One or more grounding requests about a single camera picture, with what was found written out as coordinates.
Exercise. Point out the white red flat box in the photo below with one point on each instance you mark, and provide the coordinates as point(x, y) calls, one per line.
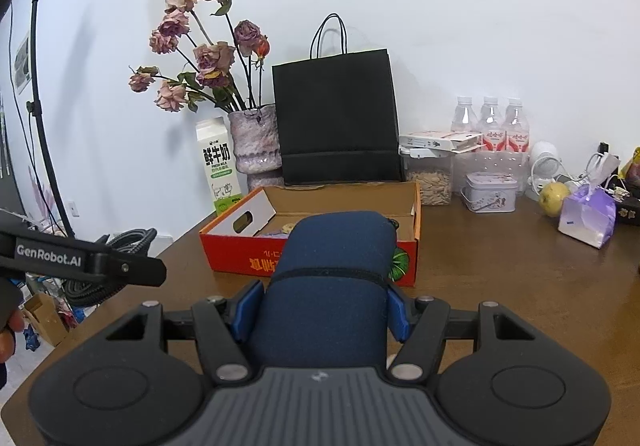
point(455, 142)

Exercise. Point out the dried pink rose bouquet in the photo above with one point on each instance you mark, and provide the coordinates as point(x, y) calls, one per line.
point(229, 74)

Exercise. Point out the purple woven drawstring pouch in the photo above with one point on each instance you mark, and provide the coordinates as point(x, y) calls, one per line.
point(281, 234)

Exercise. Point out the left water bottle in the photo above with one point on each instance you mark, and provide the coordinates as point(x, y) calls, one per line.
point(464, 119)

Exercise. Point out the orange cardboard pumpkin box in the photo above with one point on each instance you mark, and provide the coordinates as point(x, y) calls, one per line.
point(384, 217)

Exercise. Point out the person's left hand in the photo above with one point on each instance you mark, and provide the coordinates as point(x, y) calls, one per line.
point(14, 326)

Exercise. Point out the black paper shopping bag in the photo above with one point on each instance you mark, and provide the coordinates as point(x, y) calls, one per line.
point(337, 116)

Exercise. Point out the purple white gift box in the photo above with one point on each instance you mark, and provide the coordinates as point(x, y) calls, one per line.
point(588, 215)

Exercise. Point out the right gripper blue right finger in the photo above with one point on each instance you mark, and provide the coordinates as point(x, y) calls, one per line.
point(399, 313)

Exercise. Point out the small brown cardboard box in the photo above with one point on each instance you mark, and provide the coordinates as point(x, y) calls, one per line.
point(40, 310)

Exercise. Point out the clear jar of seeds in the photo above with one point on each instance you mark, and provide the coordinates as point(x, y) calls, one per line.
point(432, 171)

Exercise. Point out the yellow green apple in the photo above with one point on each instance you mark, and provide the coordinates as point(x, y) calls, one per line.
point(551, 198)

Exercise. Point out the white green milk carton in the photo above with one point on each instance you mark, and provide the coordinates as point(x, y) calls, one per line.
point(219, 163)

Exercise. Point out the yellow white plush toy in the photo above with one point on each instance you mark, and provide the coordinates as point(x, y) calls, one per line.
point(287, 228)

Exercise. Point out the purple textured ceramic vase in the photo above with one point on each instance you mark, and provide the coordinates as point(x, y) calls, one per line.
point(256, 146)

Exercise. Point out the dark blue fabric case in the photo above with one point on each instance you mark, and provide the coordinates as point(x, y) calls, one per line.
point(319, 315)

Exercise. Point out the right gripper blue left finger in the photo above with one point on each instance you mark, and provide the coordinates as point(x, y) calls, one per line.
point(244, 308)

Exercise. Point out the small decorated tin box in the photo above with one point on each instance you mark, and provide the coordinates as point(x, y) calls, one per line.
point(487, 192)

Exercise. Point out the middle water bottle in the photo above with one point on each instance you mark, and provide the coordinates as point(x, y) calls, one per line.
point(490, 124)

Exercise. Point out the right water bottle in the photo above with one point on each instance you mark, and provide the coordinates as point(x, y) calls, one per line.
point(516, 127)

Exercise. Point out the water bottle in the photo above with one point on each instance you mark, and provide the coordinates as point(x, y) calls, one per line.
point(464, 119)
point(490, 124)
point(516, 127)

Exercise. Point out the white round device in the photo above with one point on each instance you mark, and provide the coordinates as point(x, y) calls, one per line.
point(544, 165)

